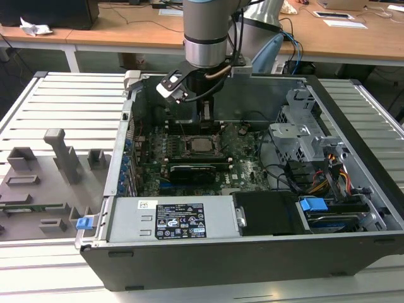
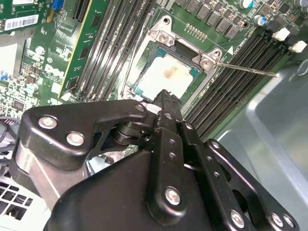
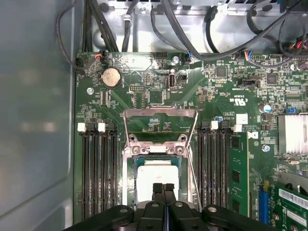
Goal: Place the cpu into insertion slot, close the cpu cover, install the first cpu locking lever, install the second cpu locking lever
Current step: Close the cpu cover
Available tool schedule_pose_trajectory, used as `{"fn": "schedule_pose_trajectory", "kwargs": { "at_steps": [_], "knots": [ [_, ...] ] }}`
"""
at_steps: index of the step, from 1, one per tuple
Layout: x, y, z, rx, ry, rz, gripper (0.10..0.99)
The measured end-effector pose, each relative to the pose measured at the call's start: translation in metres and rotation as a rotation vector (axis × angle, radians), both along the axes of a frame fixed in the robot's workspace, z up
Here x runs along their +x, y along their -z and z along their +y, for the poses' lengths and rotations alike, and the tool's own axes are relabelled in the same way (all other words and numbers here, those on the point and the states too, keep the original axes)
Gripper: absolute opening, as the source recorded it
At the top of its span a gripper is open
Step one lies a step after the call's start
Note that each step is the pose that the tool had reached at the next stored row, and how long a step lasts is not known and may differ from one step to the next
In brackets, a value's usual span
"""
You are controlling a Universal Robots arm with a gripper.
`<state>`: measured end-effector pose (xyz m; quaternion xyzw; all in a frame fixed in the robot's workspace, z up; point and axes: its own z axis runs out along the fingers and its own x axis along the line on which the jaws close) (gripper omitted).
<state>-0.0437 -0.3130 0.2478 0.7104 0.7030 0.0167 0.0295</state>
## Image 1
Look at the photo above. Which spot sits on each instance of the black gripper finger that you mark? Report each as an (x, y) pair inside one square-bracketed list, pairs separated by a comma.
[(200, 110)]

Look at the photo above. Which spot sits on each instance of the silver CPU chip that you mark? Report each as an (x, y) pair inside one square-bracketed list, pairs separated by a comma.
[(201, 144)]

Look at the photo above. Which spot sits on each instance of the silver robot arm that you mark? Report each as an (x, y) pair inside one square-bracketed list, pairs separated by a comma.
[(205, 31)]

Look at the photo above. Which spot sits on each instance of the black RAM slot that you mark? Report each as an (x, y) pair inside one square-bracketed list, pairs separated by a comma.
[(189, 128), (199, 159), (189, 133), (199, 163), (189, 125)]

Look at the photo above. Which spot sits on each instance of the CPU socket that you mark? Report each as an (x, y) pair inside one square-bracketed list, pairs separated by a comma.
[(187, 153)]

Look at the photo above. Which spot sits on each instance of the round coin cell battery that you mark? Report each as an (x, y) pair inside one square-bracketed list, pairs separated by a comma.
[(242, 130)]

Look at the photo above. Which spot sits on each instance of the black graphics card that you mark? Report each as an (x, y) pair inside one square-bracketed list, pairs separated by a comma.
[(192, 173)]

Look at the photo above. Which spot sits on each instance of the grey case release latch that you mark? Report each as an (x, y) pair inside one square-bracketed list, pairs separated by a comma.
[(132, 77)]

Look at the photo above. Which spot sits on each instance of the white paper sheet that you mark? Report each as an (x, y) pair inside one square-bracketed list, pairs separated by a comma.
[(170, 12), (345, 24)]

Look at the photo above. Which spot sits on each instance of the green motherboard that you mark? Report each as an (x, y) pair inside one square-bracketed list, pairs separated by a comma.
[(246, 170)]

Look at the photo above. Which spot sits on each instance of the wooden desk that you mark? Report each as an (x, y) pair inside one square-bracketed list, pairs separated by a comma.
[(126, 36)]

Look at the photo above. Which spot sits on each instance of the silver metal drive cage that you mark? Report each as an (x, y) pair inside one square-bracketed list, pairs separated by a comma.
[(290, 139)]

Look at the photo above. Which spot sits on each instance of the white crumpled object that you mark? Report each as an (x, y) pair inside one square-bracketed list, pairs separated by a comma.
[(290, 8)]

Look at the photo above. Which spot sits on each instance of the black plastic shroud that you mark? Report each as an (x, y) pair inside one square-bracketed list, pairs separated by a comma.
[(268, 214)]

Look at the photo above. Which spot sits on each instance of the grey power supply unit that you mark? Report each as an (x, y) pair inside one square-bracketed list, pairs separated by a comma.
[(132, 221)]

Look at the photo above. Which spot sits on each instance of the hard disk in blue carrier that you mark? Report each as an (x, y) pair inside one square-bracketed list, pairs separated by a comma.
[(312, 206)]

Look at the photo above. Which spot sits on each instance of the white framed tablet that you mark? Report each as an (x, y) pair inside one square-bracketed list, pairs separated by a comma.
[(333, 14)]

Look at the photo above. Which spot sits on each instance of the black grey PC case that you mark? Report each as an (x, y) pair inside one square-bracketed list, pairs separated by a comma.
[(221, 265)]

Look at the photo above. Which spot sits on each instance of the blue plastic latch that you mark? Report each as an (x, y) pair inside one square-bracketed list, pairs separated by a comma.
[(84, 223)]

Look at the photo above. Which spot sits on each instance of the tan flat device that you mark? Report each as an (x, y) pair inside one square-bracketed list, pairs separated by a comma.
[(344, 4)]

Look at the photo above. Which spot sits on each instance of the black box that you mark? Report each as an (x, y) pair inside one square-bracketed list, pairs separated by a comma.
[(47, 14)]

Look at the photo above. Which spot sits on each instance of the crumpled white paper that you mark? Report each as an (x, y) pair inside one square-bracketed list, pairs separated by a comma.
[(34, 27)]

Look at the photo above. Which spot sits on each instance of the green RAM stick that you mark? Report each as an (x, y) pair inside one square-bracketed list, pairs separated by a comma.
[(47, 206)]

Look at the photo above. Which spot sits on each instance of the grey parts rack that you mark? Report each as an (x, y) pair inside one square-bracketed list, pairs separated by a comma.
[(38, 195)]

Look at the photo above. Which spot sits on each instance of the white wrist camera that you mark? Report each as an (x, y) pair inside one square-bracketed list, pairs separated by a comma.
[(172, 88)]

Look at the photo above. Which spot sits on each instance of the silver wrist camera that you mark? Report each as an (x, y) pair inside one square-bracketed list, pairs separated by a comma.
[(241, 71)]

